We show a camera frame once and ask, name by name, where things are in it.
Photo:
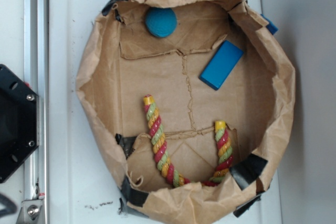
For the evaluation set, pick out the metal corner bracket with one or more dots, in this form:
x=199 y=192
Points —
x=30 y=211

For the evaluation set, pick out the blue rectangular block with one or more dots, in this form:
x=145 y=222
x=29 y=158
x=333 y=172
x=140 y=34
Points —
x=220 y=66

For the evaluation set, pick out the blue ball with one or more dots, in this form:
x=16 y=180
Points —
x=161 y=22

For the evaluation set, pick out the brown paper bag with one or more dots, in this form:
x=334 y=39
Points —
x=180 y=151

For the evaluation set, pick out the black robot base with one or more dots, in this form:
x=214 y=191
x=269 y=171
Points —
x=18 y=122

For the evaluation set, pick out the aluminium rail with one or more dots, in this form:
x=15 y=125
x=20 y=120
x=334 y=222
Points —
x=36 y=63

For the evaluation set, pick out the white tray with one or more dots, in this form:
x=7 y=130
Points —
x=81 y=189

